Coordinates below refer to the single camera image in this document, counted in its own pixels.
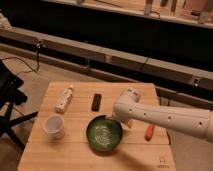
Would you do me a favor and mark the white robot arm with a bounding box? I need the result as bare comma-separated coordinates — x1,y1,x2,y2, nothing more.
112,88,213,143

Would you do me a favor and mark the white plastic cup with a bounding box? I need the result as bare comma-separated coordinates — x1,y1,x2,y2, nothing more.
43,114,64,139

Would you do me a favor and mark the orange carrot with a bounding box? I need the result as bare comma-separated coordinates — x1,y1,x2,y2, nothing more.
145,124,155,141

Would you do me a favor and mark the black office chair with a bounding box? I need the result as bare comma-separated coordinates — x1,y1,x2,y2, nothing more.
0,60,37,150

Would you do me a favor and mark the white plastic bottle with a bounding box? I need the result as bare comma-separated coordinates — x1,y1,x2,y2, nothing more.
54,85,74,114

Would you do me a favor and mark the black floor cable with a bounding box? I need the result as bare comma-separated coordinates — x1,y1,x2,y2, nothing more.
0,39,45,76

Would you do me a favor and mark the green ceramic bowl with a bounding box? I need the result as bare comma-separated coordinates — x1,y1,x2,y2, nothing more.
86,115,123,152

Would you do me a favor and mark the black rectangular block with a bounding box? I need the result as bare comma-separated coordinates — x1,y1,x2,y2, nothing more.
91,94,102,111

